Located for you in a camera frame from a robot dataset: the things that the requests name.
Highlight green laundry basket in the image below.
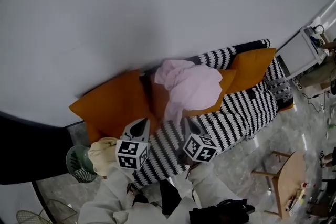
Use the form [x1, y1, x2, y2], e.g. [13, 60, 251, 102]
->
[66, 144, 99, 183]

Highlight person's left forearm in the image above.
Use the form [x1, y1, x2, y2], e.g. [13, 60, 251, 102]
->
[78, 162, 138, 224]

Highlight cream yellow clothes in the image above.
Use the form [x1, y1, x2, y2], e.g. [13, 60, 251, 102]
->
[88, 137, 119, 177]

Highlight person's leg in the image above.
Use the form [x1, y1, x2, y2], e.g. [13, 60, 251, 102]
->
[160, 179, 182, 216]
[132, 189, 149, 206]

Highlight large orange cushion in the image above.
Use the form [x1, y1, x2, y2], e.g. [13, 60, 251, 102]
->
[69, 69, 160, 140]

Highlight person's left leg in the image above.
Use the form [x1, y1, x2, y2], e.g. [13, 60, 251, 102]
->
[132, 189, 149, 206]

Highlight black white patterned cushion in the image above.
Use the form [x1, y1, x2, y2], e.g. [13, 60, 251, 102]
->
[270, 78, 293, 110]

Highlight pink clothes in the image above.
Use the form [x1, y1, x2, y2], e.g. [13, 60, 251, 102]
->
[154, 59, 223, 126]

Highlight person's torso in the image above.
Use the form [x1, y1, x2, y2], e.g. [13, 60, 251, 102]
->
[112, 191, 203, 224]

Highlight orange sofa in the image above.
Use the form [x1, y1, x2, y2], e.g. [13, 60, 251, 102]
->
[69, 38, 295, 188]

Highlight black cabinet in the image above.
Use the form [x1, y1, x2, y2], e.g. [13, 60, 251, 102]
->
[0, 111, 87, 186]

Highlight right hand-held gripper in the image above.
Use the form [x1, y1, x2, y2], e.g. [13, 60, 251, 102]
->
[182, 116, 219, 166]

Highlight white paper sheet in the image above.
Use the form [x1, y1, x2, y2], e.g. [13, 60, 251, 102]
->
[288, 191, 306, 216]

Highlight black white striped blanket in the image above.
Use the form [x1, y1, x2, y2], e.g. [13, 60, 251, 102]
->
[131, 38, 293, 188]

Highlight black bag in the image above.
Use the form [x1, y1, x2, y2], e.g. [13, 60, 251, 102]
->
[188, 198, 256, 224]

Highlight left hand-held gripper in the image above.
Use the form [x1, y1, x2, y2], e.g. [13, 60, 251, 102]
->
[114, 117, 152, 172]

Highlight person's right forearm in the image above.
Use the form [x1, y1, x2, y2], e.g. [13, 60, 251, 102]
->
[187, 162, 242, 208]

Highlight wooden coffee table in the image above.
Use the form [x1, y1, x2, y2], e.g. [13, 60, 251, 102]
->
[251, 151, 308, 220]

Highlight white sink cabinet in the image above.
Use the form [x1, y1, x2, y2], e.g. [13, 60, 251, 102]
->
[275, 25, 329, 82]

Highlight person's right leg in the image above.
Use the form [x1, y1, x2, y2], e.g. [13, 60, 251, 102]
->
[160, 179, 182, 216]

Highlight yellow wire chair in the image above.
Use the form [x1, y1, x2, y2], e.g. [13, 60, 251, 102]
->
[16, 199, 78, 224]

